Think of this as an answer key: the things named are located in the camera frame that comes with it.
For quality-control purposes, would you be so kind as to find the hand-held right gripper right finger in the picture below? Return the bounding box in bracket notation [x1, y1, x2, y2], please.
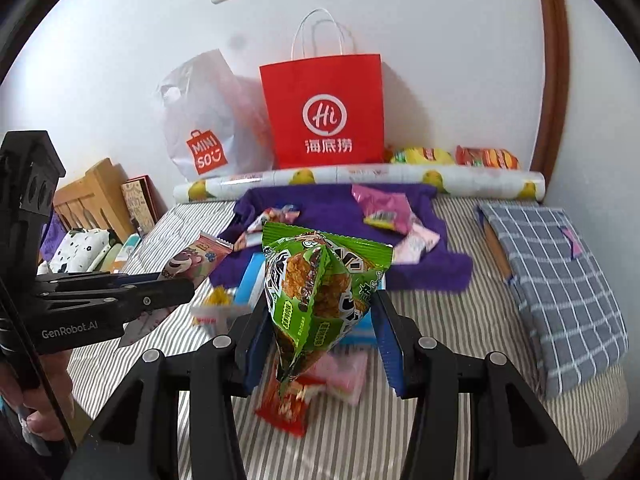
[372, 287, 586, 480]

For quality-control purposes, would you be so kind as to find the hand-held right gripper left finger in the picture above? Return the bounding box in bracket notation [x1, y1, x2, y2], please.
[62, 300, 273, 480]

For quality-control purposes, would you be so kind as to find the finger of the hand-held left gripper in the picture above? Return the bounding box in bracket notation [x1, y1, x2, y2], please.
[37, 278, 196, 324]
[37, 270, 166, 292]

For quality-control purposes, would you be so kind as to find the white packet with red label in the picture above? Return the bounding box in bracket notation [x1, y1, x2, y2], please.
[191, 305, 251, 335]

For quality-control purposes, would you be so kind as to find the bear print snack packet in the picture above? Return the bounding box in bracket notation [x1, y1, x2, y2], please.
[119, 232, 235, 350]

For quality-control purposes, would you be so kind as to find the pale pink packet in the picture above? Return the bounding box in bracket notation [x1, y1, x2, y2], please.
[312, 350, 371, 406]
[392, 222, 441, 266]

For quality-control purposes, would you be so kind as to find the red snack packet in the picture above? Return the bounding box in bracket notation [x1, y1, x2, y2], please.
[255, 355, 321, 438]

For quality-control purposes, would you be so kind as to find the green snack packet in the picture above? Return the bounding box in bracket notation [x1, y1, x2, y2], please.
[261, 221, 394, 386]

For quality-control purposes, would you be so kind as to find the small pink white packet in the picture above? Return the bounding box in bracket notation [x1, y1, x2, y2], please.
[234, 215, 268, 251]

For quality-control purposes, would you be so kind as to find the red pink candy packet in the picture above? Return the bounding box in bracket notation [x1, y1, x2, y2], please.
[264, 204, 302, 226]

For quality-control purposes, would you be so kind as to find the magenta snack packet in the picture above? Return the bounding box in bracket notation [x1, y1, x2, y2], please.
[351, 184, 413, 233]

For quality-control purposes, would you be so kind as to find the person's left hand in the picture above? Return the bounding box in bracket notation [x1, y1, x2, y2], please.
[0, 350, 76, 441]

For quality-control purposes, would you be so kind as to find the white dotted pillow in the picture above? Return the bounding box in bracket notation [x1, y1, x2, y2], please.
[47, 227, 113, 276]

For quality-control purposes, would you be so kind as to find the blue box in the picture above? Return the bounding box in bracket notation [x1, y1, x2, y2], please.
[235, 252, 386, 351]

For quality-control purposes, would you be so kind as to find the patterned gift box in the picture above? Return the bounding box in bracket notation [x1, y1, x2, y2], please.
[120, 175, 168, 238]

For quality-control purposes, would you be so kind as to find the striped quilt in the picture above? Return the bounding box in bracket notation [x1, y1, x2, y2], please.
[65, 200, 631, 480]

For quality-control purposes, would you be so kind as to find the brown board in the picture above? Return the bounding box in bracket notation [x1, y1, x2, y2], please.
[481, 217, 513, 281]

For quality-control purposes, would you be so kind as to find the purple towel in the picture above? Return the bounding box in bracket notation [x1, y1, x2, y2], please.
[209, 183, 473, 293]

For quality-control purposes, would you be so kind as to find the rolled duck-print mat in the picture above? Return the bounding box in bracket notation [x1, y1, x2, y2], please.
[172, 166, 546, 204]

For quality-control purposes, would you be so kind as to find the grey checked cloth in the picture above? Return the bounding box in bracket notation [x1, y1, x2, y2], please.
[477, 201, 630, 401]

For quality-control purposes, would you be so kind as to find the white plastic shopping bag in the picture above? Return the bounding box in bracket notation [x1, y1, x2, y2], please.
[157, 50, 275, 182]

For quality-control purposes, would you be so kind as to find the yellow chip bag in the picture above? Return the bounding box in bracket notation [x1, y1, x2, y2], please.
[390, 146, 456, 166]

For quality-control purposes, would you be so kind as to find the red chip bag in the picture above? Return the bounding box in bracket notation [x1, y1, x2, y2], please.
[455, 146, 521, 171]

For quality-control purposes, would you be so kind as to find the red paper bag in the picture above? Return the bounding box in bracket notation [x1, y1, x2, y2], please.
[259, 8, 386, 170]

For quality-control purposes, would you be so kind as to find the wooden door frame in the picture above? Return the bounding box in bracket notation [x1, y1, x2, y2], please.
[530, 0, 572, 206]

